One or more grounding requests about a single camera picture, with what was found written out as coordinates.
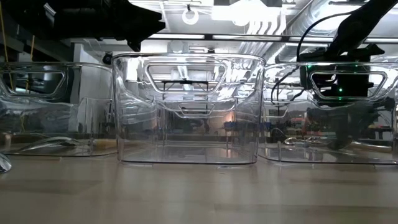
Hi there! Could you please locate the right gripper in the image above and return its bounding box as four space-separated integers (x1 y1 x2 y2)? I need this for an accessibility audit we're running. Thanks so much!
298 43 386 150

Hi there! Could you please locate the narrow clear plastic bin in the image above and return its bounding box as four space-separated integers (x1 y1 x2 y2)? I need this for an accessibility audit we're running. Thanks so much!
0 61 118 157
257 61 398 165
111 52 267 165

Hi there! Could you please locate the yellow power cable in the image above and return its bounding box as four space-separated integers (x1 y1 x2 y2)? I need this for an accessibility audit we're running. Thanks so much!
0 0 15 91

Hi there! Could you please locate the wide clear plastic bin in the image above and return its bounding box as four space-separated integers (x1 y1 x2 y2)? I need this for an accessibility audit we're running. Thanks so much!
152 98 238 119

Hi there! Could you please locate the long ceiling light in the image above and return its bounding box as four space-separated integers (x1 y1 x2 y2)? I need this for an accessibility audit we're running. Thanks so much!
148 32 398 44

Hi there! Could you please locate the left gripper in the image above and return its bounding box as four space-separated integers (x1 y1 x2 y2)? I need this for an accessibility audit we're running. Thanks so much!
43 0 166 52

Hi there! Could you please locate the white ring fixture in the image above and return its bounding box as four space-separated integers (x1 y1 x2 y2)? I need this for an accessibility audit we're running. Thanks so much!
181 7 200 26

